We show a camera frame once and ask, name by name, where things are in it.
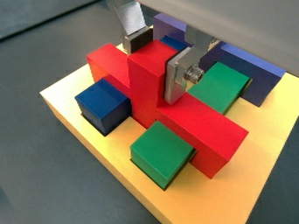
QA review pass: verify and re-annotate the blue bridge block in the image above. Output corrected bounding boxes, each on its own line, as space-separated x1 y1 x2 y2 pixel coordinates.
75 40 178 135

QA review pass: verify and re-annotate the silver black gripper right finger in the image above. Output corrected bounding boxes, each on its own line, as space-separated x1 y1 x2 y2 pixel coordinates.
164 26 215 104

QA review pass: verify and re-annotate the yellow puzzle board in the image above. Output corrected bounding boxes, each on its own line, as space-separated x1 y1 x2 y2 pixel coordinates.
39 43 299 224

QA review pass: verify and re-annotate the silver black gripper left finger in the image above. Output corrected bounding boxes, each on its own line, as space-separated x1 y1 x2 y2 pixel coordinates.
107 0 154 54

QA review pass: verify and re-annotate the purple cross-shaped block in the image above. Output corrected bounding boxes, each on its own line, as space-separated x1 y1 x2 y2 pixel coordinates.
154 13 286 107

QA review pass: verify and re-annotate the red cross-shaped block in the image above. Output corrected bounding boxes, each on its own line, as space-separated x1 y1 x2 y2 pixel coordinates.
87 40 248 178

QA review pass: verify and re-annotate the green bridge block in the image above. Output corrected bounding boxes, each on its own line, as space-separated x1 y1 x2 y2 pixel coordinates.
131 62 250 189

